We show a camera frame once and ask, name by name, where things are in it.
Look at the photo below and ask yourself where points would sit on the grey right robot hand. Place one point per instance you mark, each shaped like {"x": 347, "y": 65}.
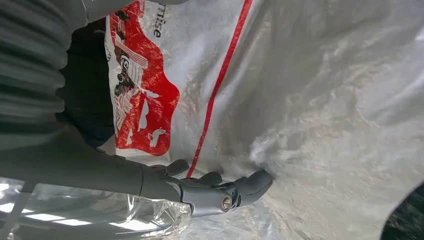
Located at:
{"x": 99, "y": 172}

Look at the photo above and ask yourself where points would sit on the green conveyor belt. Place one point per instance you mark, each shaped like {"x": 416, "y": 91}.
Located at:
{"x": 409, "y": 220}

